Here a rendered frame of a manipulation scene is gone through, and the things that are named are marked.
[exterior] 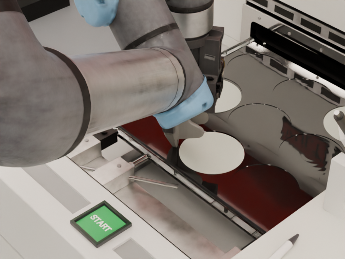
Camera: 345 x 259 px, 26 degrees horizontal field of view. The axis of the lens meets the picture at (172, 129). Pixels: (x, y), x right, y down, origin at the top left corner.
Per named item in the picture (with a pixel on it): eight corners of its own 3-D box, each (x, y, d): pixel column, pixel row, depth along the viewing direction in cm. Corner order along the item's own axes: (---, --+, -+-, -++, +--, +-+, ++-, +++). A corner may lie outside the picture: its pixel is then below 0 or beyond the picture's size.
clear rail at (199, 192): (101, 118, 123) (101, 111, 122) (272, 245, 101) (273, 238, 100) (95, 122, 122) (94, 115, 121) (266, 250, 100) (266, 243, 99)
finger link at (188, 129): (201, 163, 112) (203, 114, 107) (163, 156, 114) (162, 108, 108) (205, 149, 115) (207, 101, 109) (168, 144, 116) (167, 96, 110)
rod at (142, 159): (146, 156, 116) (146, 150, 115) (152, 161, 115) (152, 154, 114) (123, 170, 113) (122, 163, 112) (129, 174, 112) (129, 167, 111)
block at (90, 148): (89, 145, 119) (87, 130, 117) (101, 155, 117) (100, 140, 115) (46, 167, 115) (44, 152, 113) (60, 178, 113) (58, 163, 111)
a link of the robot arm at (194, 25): (151, 10, 97) (166, -19, 103) (152, 40, 100) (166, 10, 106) (208, 16, 96) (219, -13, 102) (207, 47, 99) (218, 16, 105)
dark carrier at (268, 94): (253, 44, 140) (253, 41, 139) (411, 129, 120) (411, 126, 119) (109, 121, 122) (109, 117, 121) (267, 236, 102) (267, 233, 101)
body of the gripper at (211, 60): (213, 118, 106) (216, 47, 98) (154, 110, 107) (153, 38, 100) (223, 88, 112) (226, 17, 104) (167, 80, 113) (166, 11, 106)
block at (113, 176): (120, 169, 114) (119, 154, 112) (134, 181, 112) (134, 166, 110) (78, 194, 110) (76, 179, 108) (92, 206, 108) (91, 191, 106)
